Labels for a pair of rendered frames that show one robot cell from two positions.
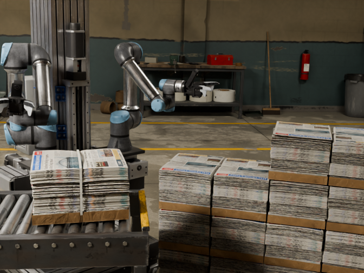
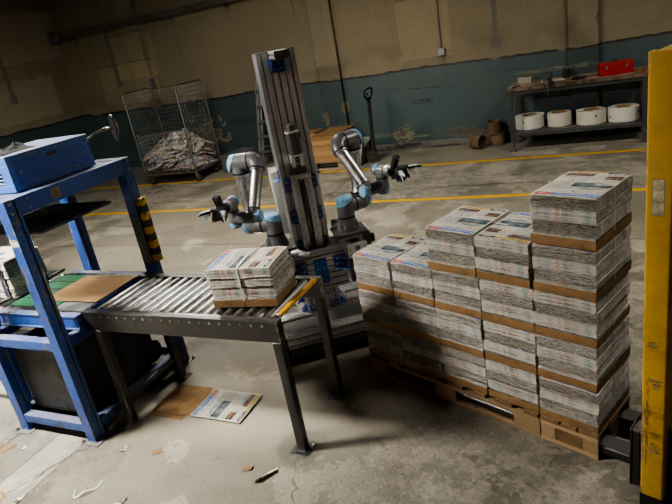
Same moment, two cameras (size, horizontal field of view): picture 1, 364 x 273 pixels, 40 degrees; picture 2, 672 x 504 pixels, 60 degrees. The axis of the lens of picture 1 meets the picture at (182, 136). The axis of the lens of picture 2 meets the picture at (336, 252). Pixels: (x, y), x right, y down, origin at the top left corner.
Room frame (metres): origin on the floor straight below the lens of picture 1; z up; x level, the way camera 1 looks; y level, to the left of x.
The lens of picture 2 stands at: (-0.19, -1.62, 2.07)
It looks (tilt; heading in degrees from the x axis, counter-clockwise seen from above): 21 degrees down; 34
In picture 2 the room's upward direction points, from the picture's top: 10 degrees counter-clockwise
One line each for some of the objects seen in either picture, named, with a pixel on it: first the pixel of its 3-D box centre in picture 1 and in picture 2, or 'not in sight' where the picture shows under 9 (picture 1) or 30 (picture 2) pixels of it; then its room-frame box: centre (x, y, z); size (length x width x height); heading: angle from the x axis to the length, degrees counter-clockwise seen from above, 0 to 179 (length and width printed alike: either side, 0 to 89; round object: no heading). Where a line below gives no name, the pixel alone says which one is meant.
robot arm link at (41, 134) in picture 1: (44, 132); (271, 222); (2.64, 0.75, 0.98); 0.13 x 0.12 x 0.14; 107
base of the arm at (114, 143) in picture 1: (119, 141); (347, 222); (2.98, 0.38, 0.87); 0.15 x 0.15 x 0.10
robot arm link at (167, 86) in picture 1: (168, 86); (380, 170); (3.01, 0.09, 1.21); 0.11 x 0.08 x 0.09; 69
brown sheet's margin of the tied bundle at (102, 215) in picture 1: (105, 202); (273, 290); (2.01, 0.32, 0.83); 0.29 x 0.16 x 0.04; 14
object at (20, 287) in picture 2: not in sight; (8, 271); (1.74, 2.39, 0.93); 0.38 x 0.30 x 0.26; 97
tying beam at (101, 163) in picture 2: not in sight; (36, 187); (1.81, 1.82, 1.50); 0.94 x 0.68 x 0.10; 7
